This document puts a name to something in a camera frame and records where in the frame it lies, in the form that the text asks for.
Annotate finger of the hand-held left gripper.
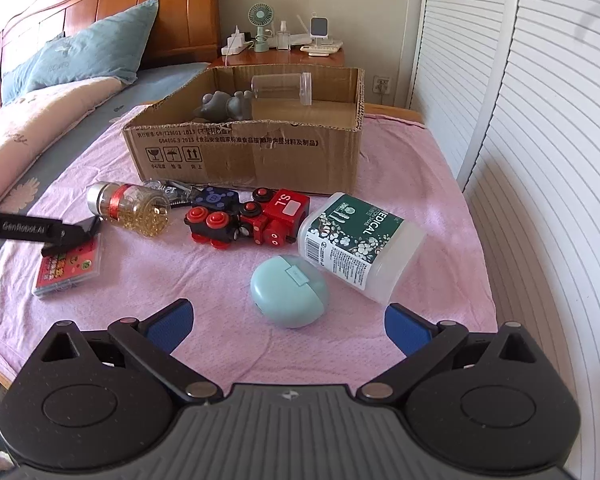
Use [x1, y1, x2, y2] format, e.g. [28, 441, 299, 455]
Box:
[0, 211, 102, 259]

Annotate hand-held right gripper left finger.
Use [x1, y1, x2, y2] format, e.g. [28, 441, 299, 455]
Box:
[40, 298, 221, 403]

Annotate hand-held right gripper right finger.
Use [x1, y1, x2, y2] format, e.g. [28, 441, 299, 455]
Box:
[357, 302, 546, 403]

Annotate red card box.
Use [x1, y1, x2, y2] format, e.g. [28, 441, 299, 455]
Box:
[32, 232, 104, 301]

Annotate clear bottle of yellow capsules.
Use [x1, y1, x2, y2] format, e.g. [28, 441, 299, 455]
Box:
[86, 181, 172, 237]

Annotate white bottle with green label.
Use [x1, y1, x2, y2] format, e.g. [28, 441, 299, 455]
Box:
[297, 191, 426, 305]

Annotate black toy train block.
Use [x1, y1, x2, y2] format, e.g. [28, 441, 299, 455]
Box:
[184, 186, 253, 250]

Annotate light blue earbud case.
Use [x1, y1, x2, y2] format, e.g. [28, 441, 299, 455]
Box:
[250, 255, 329, 329]

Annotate red toy train block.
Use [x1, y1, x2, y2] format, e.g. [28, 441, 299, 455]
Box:
[237, 187, 312, 252]

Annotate brown cardboard box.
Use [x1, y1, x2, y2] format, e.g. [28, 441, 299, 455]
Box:
[121, 66, 366, 197]

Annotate pink blanket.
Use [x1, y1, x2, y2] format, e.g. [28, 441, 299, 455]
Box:
[0, 102, 498, 387]

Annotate clear plastic wrapped item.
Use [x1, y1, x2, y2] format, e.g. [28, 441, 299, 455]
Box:
[142, 179, 204, 208]

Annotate pink floral pillow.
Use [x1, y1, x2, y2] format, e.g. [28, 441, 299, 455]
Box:
[0, 76, 128, 203]

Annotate teal pillow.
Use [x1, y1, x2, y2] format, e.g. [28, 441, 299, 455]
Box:
[0, 4, 160, 107]

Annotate grey toy figure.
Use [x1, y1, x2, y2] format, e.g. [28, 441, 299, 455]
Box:
[192, 90, 255, 122]

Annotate white louvered wardrobe door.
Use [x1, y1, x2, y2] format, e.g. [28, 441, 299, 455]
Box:
[407, 0, 600, 411]

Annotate wooden bed headboard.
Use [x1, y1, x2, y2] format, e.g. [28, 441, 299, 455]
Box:
[0, 0, 222, 111]

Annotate clear plastic jar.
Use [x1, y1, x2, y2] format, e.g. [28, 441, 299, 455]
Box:
[251, 72, 313, 107]

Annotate wooden nightstand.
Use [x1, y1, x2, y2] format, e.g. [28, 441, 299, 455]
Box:
[207, 45, 347, 71]

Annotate green mini fan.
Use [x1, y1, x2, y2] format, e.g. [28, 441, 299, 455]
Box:
[248, 3, 274, 53]

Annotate white device on stand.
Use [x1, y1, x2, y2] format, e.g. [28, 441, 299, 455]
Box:
[306, 11, 332, 46]

